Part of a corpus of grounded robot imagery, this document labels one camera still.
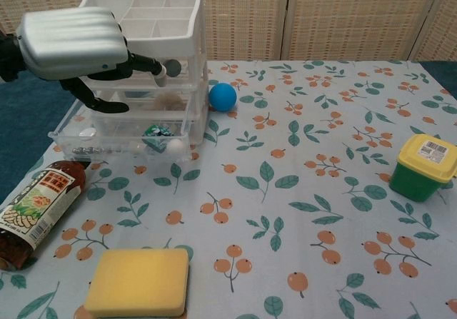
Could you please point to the floral tablecloth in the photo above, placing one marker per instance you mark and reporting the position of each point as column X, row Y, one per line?
column 285, row 190

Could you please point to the brown tea bottle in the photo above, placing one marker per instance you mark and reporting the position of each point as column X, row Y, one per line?
column 35, row 205

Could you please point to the small white ball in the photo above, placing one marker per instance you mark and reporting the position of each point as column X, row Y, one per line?
column 176, row 146

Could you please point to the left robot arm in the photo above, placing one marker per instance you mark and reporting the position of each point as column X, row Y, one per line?
column 9, row 58

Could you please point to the green container yellow lid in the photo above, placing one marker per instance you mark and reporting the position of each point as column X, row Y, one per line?
column 414, row 183

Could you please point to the blue ball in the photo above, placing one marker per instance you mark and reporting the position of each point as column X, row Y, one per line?
column 223, row 97

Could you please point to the wooden coaster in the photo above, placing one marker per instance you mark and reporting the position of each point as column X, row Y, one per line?
column 80, row 312

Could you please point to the dark round disc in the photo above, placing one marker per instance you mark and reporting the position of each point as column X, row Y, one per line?
column 174, row 68

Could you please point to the clear drawer with dark disc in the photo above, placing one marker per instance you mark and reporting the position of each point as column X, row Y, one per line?
column 178, row 80

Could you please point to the small white round cap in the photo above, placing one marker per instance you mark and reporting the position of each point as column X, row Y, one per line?
column 87, row 132

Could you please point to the yellow sponge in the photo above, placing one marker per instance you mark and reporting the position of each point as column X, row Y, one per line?
column 137, row 279

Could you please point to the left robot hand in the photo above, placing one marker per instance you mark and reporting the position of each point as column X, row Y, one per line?
column 71, row 40

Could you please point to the green snack packet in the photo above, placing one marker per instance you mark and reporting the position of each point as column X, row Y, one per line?
column 157, row 130

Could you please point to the white plastic drawer organizer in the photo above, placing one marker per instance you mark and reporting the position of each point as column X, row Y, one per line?
column 193, row 30

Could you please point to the bamboo folding screen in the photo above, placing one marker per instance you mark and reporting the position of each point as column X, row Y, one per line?
column 321, row 12

